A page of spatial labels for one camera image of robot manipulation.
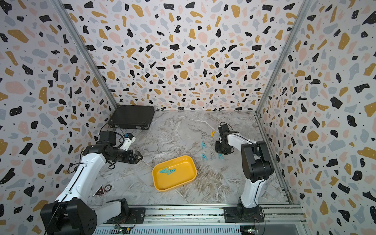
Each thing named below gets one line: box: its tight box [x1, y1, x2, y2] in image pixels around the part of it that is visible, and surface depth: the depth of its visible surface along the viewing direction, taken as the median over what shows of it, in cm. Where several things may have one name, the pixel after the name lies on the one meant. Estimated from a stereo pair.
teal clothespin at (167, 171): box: [159, 167, 176, 176], surface depth 90 cm
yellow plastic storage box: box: [152, 155, 198, 192], surface depth 89 cm
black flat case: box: [107, 104, 156, 130], surface depth 120 cm
